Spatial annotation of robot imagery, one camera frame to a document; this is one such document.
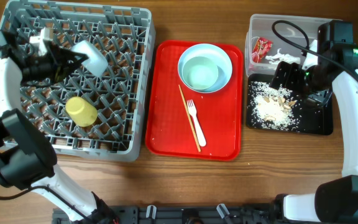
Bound yellow plastic cup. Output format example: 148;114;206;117
65;96;98;127

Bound light blue round plate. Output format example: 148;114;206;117
178;44;233;93

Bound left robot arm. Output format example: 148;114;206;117
0;28;120;223

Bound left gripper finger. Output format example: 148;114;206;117
48;42;89;67
53;61;81;83

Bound white tissue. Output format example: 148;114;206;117
265;49;301;65

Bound clear plastic waste bin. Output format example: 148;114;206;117
244;13;343;78

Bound wooden chopstick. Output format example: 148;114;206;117
178;84;201;152

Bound red snack wrapper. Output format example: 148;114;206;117
251;37;273;63

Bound white plastic fork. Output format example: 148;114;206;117
186;100;206;147

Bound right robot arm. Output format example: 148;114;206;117
269;20;358;223

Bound light green bowl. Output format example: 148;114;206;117
181;57;219;91

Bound rice and peanut scraps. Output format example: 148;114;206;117
247;82;300;131

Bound grey plastic dishwasher rack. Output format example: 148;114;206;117
0;1;155;162

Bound red plastic serving tray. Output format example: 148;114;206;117
145;40;244;161

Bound light blue bowl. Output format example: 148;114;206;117
70;40;108;78

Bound black rectangular tray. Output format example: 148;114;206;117
246;73;333;135

